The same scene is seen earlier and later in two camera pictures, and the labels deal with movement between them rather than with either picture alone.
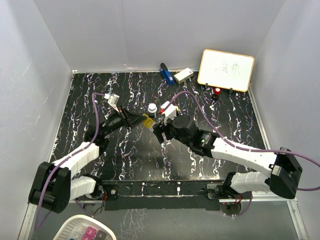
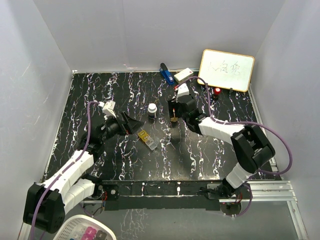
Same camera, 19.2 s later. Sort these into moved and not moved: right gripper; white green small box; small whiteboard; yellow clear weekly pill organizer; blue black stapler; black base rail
Moved: yellow clear weekly pill organizer; right gripper
Not moved: small whiteboard; blue black stapler; white green small box; black base rail
